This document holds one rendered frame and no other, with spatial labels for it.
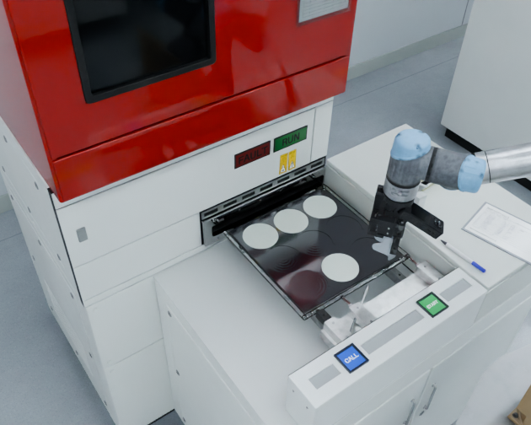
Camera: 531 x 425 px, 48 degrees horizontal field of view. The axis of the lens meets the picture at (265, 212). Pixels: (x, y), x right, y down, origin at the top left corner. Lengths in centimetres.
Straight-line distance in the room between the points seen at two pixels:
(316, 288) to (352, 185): 39
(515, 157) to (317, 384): 65
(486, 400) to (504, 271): 33
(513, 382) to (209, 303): 78
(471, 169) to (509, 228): 50
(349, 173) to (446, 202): 29
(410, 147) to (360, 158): 63
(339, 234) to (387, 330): 38
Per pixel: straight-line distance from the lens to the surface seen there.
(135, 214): 152
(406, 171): 128
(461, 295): 154
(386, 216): 139
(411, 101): 404
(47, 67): 117
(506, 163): 140
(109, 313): 172
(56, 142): 125
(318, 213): 175
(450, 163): 127
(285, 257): 162
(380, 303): 157
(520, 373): 163
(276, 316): 159
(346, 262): 162
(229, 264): 170
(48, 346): 265
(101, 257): 156
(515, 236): 173
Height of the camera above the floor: 209
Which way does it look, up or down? 43 degrees down
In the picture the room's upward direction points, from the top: 2 degrees clockwise
